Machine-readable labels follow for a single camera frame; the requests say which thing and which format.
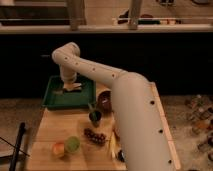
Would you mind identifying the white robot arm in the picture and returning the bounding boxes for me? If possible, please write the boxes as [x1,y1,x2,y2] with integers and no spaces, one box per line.
[52,42,176,171]

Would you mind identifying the wooden block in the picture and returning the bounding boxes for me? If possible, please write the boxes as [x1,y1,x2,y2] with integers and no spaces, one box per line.
[72,83,82,91]

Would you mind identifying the green plastic tray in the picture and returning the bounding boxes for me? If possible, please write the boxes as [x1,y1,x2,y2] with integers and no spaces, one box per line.
[43,75,96,110]

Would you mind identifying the green utensil in cup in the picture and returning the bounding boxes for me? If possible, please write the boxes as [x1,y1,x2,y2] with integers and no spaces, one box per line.
[88,103,97,121]

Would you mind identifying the dark purple bowl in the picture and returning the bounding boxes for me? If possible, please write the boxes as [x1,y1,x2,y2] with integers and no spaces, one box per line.
[97,91,112,113]

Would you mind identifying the dark green cup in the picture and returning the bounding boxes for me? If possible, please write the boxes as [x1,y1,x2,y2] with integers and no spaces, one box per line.
[89,110,102,127]

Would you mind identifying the black tripod pole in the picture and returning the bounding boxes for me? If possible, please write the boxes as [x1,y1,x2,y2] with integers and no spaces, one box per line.
[9,122,26,171]

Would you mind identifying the bunch of purple grapes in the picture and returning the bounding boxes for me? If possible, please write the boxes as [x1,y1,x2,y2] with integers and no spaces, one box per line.
[84,128,106,145]

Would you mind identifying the orange peach fruit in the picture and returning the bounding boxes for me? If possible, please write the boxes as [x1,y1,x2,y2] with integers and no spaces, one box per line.
[52,142,65,158]

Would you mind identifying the yellow banana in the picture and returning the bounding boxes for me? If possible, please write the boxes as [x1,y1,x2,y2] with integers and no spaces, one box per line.
[109,132,116,159]

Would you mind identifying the wooden post left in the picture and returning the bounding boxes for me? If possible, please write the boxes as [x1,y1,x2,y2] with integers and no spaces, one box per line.
[66,0,86,31]

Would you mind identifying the wooden post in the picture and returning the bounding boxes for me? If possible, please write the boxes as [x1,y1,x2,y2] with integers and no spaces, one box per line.
[128,0,142,30]
[66,0,86,31]

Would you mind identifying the white handled black brush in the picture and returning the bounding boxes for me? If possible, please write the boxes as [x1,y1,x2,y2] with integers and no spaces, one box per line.
[117,150,125,162]

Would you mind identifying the wooden post right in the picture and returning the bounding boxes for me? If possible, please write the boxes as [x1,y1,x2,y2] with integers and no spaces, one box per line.
[128,0,142,30]

